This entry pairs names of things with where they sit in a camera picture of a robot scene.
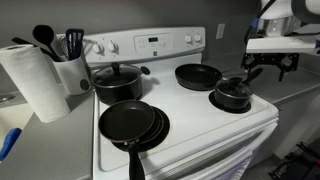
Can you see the black ladle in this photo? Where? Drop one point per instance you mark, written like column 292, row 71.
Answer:
column 43, row 33

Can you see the large black pot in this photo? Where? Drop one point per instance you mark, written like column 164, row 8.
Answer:
column 116, row 92

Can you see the large black frying pan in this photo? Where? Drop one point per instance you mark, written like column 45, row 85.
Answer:
column 196, row 76

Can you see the black cart frame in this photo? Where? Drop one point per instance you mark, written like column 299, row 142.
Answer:
column 300, row 166

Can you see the metal sink fixture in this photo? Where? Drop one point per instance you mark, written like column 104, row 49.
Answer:
column 6, row 98

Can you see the blue plastic object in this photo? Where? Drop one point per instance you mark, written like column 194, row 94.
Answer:
column 10, row 141

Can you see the white electric stove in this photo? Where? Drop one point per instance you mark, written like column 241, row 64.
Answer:
column 200, row 116

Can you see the white utensil holder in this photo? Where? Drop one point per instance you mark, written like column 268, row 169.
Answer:
column 70, row 75

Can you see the striped dish towel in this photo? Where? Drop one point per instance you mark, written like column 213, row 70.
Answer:
column 240, row 170

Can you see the blue slotted spatula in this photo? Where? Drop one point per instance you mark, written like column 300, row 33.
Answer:
column 74, row 53

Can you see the small black pot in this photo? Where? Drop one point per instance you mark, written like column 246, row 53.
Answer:
column 230, row 101

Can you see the white wall outlet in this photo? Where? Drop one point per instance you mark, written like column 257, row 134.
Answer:
column 220, row 31

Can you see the large glass pot lid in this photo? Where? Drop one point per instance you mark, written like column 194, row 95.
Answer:
column 115, row 68

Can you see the small black frying pan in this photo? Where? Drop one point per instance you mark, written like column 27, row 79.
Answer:
column 125, row 121

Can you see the white paper towel roll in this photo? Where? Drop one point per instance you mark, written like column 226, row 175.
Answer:
column 33, row 83

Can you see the white stove knob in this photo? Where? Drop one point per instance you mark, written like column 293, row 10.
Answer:
column 98, row 48
column 188, row 38
column 112, row 46
column 197, row 37

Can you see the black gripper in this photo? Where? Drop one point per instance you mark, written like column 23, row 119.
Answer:
column 271, row 59

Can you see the small glass pot lid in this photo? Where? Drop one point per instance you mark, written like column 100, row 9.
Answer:
column 236, row 89

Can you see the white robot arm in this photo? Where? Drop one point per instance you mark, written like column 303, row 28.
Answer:
column 280, row 8

